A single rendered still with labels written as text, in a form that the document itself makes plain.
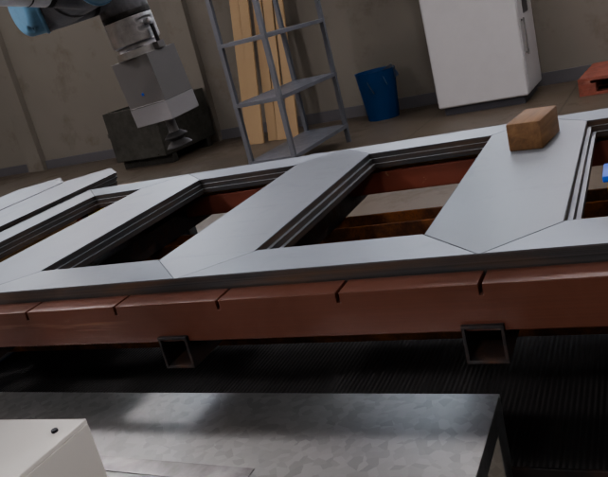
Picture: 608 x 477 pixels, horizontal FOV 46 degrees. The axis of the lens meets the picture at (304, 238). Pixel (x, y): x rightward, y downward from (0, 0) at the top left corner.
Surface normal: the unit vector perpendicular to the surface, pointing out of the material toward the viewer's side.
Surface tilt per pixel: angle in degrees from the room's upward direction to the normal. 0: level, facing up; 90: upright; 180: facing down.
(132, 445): 0
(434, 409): 0
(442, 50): 90
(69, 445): 90
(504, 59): 90
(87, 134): 90
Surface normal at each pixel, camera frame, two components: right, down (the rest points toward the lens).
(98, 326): -0.38, 0.36
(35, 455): -0.30, -0.92
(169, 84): 0.78, -0.07
